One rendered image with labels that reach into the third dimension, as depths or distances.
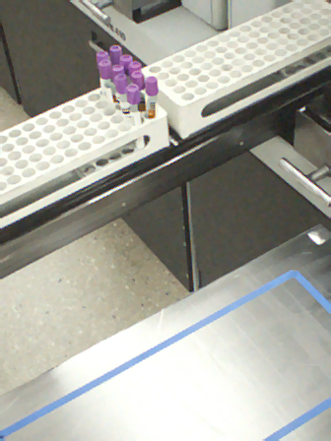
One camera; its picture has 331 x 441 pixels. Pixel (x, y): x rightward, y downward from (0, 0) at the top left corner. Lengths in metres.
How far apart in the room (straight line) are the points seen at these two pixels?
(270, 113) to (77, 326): 0.93
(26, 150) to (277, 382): 0.41
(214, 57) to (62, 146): 0.24
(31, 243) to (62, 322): 0.93
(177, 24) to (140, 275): 0.75
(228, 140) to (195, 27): 0.37
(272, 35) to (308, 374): 0.51
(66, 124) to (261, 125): 0.26
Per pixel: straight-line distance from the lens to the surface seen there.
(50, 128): 0.96
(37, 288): 1.92
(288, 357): 0.76
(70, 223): 0.93
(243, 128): 1.02
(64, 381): 0.76
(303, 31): 1.09
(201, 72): 1.01
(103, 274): 1.91
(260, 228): 1.28
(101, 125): 0.95
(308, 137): 1.05
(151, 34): 1.33
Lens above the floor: 1.45
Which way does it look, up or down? 46 degrees down
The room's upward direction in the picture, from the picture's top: 6 degrees counter-clockwise
